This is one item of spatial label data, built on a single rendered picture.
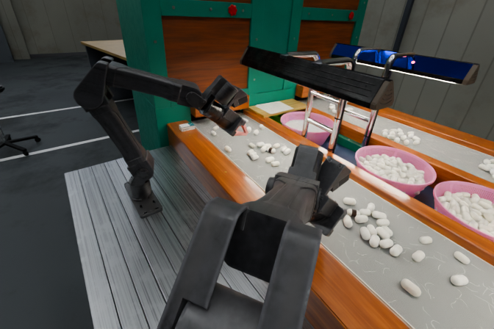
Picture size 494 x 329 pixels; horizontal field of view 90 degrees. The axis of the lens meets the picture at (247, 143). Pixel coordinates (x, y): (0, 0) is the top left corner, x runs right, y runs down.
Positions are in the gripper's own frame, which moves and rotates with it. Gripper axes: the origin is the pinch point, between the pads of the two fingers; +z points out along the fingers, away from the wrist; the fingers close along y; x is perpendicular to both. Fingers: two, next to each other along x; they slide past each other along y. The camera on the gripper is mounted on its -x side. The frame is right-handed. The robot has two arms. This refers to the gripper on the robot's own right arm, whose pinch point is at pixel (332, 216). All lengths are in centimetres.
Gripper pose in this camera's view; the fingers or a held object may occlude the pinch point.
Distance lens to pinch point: 65.3
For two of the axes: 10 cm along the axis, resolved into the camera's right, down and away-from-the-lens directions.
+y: -5.5, -4.2, 7.2
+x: -5.7, 8.2, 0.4
